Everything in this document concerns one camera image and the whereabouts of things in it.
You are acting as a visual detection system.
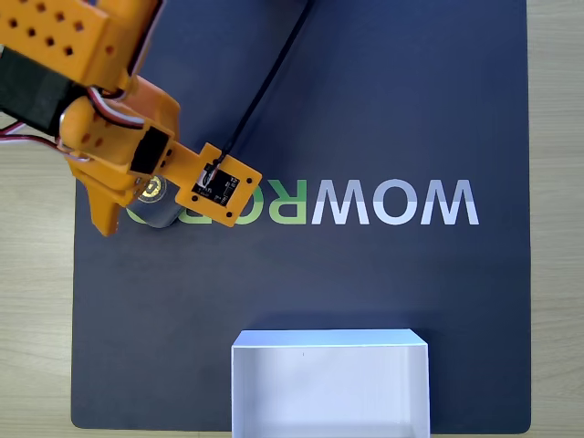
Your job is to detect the red white servo wires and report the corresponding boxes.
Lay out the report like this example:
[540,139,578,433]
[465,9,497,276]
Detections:
[0,120,69,161]
[89,86,151,133]

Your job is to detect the dark mat with WOWROBO print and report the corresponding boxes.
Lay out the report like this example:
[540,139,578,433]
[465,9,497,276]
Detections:
[70,0,533,433]

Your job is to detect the white open box bin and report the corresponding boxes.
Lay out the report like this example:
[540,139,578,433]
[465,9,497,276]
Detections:
[230,328,431,438]

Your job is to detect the black camera cable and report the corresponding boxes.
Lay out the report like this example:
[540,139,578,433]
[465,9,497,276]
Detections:
[214,0,318,172]

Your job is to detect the grey case with gold emblem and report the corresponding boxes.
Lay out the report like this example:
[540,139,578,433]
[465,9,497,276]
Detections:
[126,175,183,229]

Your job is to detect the orange mounted camera board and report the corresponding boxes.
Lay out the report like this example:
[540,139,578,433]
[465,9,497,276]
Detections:
[163,141,264,228]

